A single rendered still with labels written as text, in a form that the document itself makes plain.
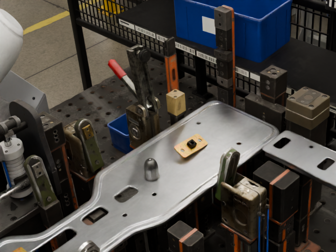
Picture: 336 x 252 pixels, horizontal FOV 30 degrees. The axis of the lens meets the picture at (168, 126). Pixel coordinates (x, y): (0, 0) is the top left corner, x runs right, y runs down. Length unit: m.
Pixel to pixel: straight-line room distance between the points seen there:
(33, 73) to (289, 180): 2.72
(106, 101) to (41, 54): 1.94
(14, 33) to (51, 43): 2.53
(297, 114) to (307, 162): 0.15
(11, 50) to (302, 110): 0.77
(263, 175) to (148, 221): 0.29
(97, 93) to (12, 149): 0.94
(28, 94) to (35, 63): 2.20
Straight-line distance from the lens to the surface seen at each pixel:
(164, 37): 1.90
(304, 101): 1.52
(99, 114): 2.17
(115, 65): 1.54
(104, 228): 1.30
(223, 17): 1.63
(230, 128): 1.53
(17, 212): 1.44
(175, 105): 1.54
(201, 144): 1.47
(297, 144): 1.48
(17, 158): 1.40
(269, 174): 1.42
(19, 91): 1.88
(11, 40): 1.71
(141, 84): 1.47
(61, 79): 3.81
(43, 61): 4.04
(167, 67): 1.54
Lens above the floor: 1.90
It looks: 35 degrees down
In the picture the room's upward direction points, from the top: 5 degrees counter-clockwise
